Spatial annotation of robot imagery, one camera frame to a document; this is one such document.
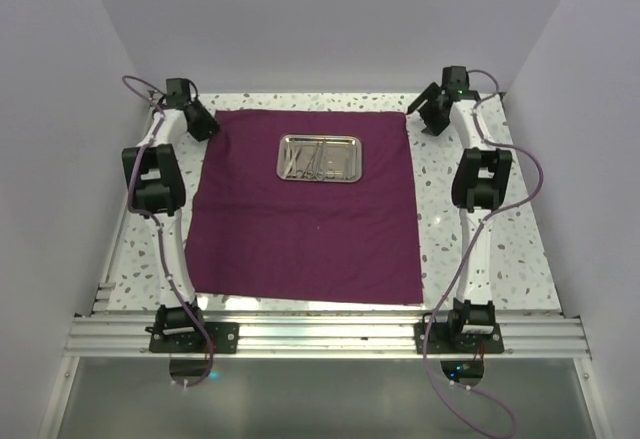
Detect steel surgical scissors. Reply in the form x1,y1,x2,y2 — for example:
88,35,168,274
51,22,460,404
300,141,326,181

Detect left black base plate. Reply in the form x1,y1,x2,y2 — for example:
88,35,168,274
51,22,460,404
145,322,240,354

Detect purple surgical wrap cloth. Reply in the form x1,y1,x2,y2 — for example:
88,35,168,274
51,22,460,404
185,110,423,305

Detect aluminium front rail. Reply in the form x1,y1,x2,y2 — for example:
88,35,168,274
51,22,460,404
63,311,591,359

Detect aluminium left side rail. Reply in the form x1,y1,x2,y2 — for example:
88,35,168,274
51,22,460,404
92,89,162,316

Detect aluminium rail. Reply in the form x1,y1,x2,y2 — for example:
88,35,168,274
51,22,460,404
63,311,591,359
92,89,162,316

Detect steel instrument tray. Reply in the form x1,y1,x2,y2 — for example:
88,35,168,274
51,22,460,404
276,134,363,184

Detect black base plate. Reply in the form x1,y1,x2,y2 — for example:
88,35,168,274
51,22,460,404
145,322,240,354
413,322,505,355

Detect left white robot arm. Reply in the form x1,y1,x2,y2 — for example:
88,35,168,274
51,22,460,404
121,78,220,352

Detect steel forceps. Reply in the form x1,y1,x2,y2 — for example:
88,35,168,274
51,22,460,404
282,146,301,179

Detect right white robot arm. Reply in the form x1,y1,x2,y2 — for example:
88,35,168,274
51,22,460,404
407,66,513,352

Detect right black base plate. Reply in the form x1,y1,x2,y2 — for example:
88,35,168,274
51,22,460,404
413,322,505,355

